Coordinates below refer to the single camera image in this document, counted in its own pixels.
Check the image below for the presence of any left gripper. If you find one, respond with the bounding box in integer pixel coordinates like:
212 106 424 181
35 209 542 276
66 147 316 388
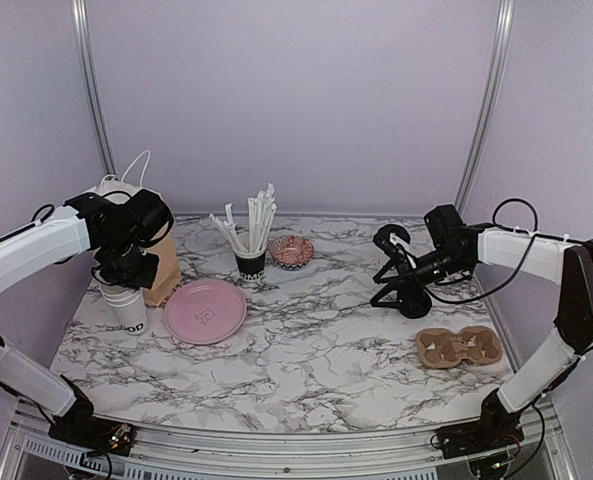
99 232 158 289

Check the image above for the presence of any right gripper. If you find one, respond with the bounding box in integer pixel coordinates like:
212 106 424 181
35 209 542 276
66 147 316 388
370 246 469 310

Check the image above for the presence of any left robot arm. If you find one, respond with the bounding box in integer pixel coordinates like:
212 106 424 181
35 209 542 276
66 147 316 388
0 189 174 445

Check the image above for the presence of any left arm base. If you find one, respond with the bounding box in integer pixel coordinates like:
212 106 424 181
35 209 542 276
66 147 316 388
48 376 135 457

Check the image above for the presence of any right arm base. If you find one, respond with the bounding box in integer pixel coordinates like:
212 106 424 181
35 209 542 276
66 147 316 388
430 390 525 459

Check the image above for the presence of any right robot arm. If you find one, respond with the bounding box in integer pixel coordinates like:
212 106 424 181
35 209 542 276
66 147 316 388
371 204 593 448

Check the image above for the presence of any brown paper bag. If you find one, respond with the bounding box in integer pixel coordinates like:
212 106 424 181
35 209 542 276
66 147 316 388
88 149 181 307

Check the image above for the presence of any stack of white paper cups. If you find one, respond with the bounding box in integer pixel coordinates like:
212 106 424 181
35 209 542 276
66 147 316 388
100 284 149 336

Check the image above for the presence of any pink plate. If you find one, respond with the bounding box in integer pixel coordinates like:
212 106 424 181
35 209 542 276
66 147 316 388
164 279 247 345

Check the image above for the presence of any cardboard cup carrier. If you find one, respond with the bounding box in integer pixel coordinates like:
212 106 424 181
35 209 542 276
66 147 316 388
415 326 503 369

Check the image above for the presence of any red patterned bowl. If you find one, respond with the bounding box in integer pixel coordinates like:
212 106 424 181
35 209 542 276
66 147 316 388
269 235 315 270

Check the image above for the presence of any black cup holding straws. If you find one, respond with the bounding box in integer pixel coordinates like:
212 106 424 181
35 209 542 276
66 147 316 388
234 250 266 281

